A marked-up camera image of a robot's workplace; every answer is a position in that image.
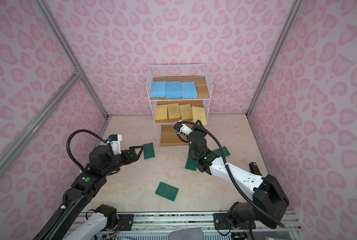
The white wire wooden shelf rack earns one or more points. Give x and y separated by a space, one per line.
197 73

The green sponge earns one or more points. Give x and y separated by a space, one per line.
190 165
221 151

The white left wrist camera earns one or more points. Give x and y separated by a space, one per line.
113 141

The green scouring pad front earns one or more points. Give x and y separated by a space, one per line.
167 191

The blue sponge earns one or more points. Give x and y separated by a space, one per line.
173 90
158 89
188 90

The green scouring pad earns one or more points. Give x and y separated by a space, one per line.
148 151
167 191

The grey chair back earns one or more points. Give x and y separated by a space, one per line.
187 234

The green sponge right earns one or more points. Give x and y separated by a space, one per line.
221 151

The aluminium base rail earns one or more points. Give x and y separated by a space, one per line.
214 225

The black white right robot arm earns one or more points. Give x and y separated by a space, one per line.
265 199

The green sponge middle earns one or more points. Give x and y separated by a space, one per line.
190 165

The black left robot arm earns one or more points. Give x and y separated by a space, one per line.
102 163

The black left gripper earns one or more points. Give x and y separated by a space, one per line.
135 157

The small yellow sponge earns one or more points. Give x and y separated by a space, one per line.
161 113

